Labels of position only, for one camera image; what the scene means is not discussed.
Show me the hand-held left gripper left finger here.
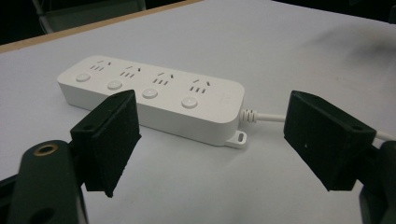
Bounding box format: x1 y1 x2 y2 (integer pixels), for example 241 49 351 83
69 89 143 199

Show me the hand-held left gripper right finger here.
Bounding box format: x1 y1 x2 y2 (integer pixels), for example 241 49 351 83
283 90 377 192

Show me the white power strip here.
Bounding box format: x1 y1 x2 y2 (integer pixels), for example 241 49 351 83
56 55 248 149

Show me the white power strip cable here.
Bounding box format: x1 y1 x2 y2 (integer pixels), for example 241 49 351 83
240 108 396 142

